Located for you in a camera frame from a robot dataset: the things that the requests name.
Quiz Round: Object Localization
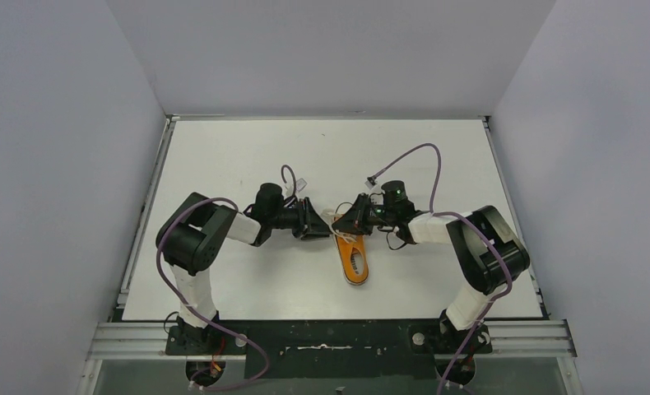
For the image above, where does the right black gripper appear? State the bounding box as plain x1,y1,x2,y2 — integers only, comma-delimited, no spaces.
332,193,396,236

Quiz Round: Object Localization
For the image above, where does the orange canvas sneaker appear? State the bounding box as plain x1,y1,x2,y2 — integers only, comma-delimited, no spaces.
334,235,369,286

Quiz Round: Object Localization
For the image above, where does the cream shoelace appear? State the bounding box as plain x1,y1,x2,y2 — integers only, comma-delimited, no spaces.
320,208,356,244

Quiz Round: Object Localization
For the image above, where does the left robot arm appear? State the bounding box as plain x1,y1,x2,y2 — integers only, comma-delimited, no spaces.
156,183,332,351

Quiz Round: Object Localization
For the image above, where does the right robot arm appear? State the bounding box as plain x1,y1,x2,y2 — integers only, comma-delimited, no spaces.
332,180,530,351

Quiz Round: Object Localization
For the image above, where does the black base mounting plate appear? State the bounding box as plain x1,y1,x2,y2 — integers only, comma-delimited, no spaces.
165,318,493,385

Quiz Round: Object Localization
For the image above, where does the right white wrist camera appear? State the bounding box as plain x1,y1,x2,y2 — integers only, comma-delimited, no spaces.
364,175,379,192

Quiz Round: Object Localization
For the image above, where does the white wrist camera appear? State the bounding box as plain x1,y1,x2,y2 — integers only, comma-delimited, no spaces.
364,175,379,192
295,178,308,193

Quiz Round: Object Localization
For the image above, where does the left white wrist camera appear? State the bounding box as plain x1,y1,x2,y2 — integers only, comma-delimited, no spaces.
295,178,308,193

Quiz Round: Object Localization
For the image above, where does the aluminium right table rail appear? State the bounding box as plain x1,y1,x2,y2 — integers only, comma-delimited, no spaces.
482,115,550,319

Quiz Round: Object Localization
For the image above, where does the aluminium front rail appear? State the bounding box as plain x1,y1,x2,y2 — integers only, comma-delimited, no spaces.
87,320,577,360

